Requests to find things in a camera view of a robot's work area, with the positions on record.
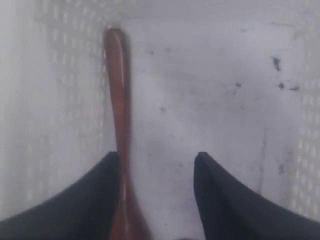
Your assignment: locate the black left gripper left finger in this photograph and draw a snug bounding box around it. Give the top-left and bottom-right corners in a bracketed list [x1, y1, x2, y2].
[0, 151, 120, 240]

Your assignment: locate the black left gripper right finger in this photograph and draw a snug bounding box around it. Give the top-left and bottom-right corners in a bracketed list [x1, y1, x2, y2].
[193, 152, 320, 240]

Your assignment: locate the brown wooden spoon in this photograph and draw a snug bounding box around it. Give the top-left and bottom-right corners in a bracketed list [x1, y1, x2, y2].
[104, 27, 153, 240]

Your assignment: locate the white plastic woven basket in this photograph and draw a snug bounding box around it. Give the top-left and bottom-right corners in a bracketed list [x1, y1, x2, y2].
[0, 0, 320, 240]

